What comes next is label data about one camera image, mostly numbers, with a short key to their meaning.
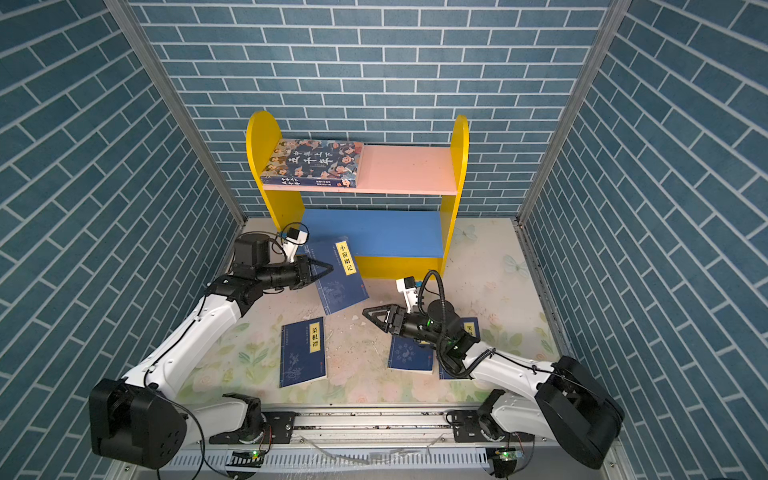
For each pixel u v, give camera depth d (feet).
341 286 2.47
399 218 3.34
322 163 2.47
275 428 2.41
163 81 2.68
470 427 2.42
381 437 2.40
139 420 1.28
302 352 2.82
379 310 2.24
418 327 2.13
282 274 2.19
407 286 2.35
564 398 1.39
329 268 2.47
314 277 2.32
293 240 2.43
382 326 2.16
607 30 2.42
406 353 2.79
